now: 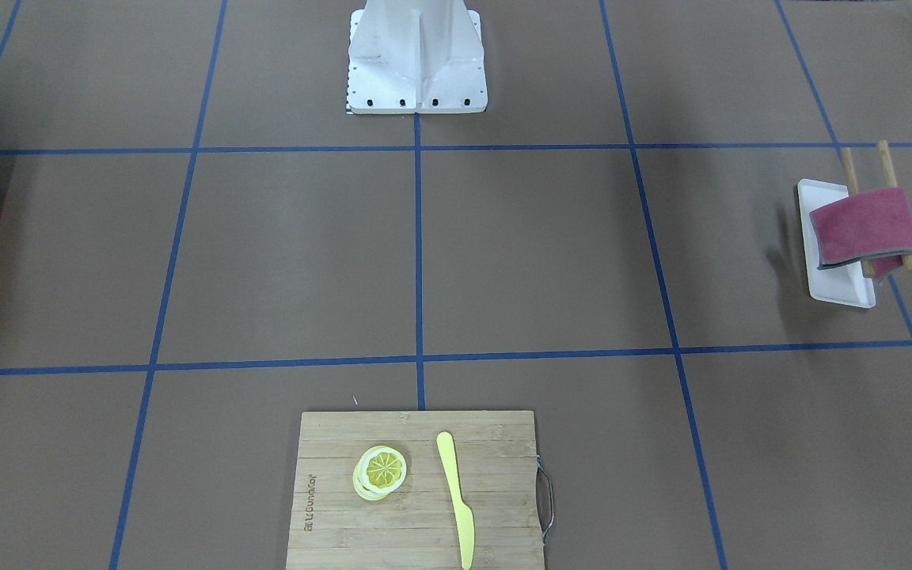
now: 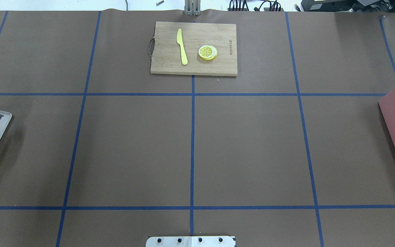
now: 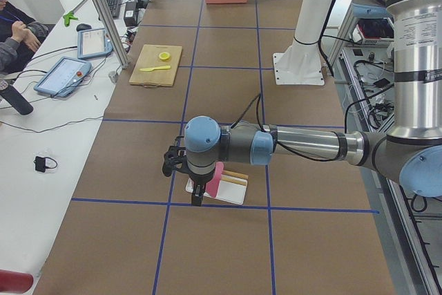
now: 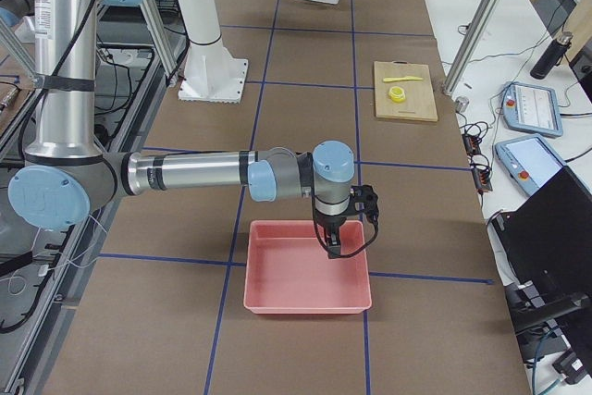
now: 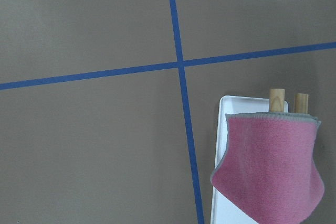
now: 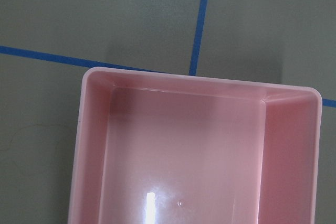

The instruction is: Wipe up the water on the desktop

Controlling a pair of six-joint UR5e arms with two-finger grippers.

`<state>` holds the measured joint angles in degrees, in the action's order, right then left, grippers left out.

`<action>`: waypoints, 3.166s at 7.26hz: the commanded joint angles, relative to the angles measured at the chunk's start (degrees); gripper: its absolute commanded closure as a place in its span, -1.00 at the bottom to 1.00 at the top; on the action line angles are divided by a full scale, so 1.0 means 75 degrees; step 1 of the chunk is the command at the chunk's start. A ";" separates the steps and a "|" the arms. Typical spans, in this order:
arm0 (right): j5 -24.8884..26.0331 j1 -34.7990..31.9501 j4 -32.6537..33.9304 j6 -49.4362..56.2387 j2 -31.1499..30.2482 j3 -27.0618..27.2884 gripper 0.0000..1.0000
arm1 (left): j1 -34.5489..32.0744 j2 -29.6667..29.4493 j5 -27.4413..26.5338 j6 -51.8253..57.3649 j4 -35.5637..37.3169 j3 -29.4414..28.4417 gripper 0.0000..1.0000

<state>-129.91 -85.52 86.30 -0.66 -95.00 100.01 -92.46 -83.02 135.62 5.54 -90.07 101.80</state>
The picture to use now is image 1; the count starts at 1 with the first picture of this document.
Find white towel rack tray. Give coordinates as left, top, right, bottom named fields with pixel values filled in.
left=796, top=178, right=876, bottom=308

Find pink microfibre cloth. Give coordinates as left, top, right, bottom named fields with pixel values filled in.
left=808, top=187, right=912, bottom=280

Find wooden rack rod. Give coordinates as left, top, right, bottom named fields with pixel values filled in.
left=876, top=139, right=912, bottom=272
left=840, top=147, right=875, bottom=279

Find bamboo cutting board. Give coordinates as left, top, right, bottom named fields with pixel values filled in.
left=285, top=410, right=545, bottom=569

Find yellow lemon slices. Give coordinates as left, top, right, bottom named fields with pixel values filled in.
left=351, top=445, right=408, bottom=501

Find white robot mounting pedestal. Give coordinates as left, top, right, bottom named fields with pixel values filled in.
left=345, top=1, right=488, bottom=115

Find yellow plastic knife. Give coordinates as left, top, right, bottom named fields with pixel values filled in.
left=435, top=431, right=477, bottom=569

